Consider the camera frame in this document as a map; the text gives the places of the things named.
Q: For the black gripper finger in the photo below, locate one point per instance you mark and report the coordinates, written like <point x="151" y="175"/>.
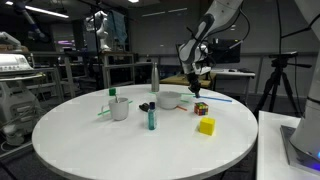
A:
<point x="197" y="93"/>

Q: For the small green cube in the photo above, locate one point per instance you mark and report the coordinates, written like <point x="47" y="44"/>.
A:
<point x="112" y="91"/>

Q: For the steel water bottle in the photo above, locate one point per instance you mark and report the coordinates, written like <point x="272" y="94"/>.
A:
<point x="155" y="78"/>

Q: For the green straw right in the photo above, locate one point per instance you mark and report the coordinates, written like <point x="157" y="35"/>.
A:
<point x="183" y="94"/>

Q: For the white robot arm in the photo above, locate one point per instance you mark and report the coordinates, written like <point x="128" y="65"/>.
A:
<point x="218" y="14"/>

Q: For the blue straw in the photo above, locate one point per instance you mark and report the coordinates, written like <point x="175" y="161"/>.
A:
<point x="214" y="98"/>

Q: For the green straw left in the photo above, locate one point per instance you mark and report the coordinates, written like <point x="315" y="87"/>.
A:
<point x="108" y="111"/>

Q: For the rubiks cube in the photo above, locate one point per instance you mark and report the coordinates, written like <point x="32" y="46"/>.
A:
<point x="201" y="108"/>

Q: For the yellow cube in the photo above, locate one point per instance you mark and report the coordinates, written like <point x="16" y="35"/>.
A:
<point x="207" y="126"/>

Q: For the hanging blue cloth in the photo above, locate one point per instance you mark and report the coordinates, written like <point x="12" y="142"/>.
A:
<point x="117" y="24"/>

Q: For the orange straw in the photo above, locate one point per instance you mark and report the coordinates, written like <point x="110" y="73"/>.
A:
<point x="182" y="108"/>

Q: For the wooden side table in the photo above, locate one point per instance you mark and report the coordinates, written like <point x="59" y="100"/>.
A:
<point x="182" y="80"/>

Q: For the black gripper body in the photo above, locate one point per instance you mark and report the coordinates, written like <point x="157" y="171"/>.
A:
<point x="194" y="84"/>

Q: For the black computer monitor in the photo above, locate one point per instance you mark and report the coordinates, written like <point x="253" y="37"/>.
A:
<point x="226" y="51"/>

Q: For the camera tripod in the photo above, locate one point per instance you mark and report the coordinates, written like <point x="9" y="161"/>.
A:
<point x="278" y="76"/>

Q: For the white mug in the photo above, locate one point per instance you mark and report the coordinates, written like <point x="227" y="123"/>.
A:
<point x="119" y="108"/>

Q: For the white bowl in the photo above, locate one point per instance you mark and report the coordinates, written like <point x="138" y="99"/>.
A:
<point x="168" y="99"/>

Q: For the white background desk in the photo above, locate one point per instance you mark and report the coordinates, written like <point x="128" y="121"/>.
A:
<point x="232" y="81"/>

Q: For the black small object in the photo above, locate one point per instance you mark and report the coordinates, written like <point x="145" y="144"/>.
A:
<point x="144" y="107"/>

